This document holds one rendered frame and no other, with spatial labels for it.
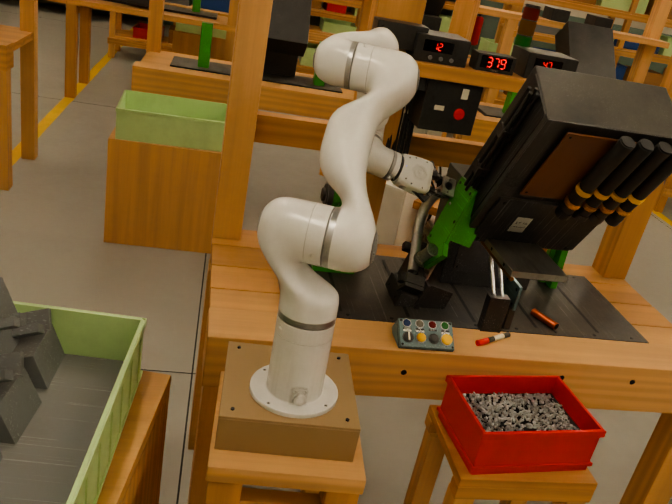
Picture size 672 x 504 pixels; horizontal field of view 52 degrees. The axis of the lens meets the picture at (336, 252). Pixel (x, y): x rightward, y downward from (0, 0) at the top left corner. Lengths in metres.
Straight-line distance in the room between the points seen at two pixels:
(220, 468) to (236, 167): 1.03
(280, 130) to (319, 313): 0.98
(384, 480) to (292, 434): 1.35
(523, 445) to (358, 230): 0.65
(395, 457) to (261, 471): 1.48
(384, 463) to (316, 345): 1.49
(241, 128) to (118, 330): 0.77
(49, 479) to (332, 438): 0.53
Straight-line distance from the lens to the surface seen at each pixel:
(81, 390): 1.61
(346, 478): 1.46
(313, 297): 1.34
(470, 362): 1.87
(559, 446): 1.70
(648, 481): 2.47
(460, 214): 1.91
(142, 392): 1.70
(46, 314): 1.66
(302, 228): 1.28
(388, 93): 1.43
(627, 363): 2.10
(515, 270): 1.84
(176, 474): 2.64
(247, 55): 2.06
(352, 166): 1.34
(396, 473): 2.81
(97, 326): 1.67
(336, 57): 1.48
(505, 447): 1.63
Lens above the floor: 1.83
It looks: 25 degrees down
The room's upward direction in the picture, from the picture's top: 11 degrees clockwise
